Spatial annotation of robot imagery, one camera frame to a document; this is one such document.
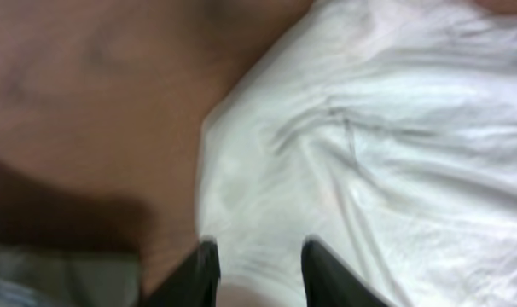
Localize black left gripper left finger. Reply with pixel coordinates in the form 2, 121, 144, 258
141, 240, 221, 307

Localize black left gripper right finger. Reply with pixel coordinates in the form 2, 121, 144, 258
301, 239, 388, 307

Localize folded khaki shorts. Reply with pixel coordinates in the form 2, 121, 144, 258
0, 246, 140, 307

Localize white t-shirt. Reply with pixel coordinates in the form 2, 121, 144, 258
198, 0, 517, 306

